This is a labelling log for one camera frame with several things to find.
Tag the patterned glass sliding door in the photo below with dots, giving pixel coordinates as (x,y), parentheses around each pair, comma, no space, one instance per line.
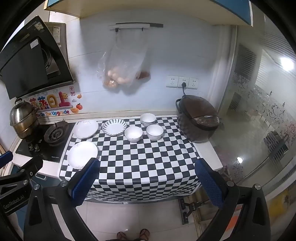
(259,120)

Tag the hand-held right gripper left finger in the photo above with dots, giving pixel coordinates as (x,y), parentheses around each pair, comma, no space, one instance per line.
(85,178)

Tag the colourful wall sticker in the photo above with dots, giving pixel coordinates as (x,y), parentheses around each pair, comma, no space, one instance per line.
(53,102)

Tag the black range hood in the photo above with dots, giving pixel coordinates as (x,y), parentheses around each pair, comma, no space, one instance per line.
(27,60)

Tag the white plate with faint print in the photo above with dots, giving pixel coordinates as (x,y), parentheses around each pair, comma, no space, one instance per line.
(85,129)

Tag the white bowl with dark rim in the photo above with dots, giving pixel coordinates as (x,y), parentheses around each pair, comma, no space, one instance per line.
(154,131)

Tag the stainless steel steamer pot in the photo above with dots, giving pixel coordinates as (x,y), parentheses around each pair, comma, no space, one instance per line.
(23,118)

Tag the white bowl with coloured dots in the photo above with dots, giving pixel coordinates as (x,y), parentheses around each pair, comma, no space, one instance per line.
(148,118)

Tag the white plate with striped rim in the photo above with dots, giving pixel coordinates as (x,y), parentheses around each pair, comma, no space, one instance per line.
(115,127)

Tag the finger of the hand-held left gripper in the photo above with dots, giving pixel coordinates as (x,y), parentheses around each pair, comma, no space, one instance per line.
(5,158)
(33,165)

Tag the brown eggs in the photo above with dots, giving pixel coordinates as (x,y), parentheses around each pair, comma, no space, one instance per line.
(115,77)

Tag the wall hook rail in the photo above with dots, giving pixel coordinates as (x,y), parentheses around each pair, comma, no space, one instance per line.
(134,25)

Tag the wall cabinet with blue edge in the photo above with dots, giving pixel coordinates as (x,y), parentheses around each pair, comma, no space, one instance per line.
(150,9)

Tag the white wall socket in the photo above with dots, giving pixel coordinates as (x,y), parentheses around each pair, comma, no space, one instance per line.
(172,81)
(193,83)
(180,80)

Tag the plain white bowl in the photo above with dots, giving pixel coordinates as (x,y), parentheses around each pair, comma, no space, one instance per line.
(133,133)

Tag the black glass gas stove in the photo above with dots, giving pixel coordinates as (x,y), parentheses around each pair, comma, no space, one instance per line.
(46,148)

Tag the black power plug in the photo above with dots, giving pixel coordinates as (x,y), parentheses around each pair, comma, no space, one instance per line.
(184,85)

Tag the plain white plate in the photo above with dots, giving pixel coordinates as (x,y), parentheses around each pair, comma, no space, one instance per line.
(82,154)

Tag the black white checkered cloth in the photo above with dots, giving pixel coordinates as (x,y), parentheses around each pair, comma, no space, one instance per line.
(143,166)

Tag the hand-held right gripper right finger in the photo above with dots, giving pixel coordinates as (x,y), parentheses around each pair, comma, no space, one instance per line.
(208,183)

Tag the clear plastic bag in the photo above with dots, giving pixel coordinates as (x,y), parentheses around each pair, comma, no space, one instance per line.
(124,58)

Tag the person's right foot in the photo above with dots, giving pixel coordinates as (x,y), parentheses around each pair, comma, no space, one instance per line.
(144,234)

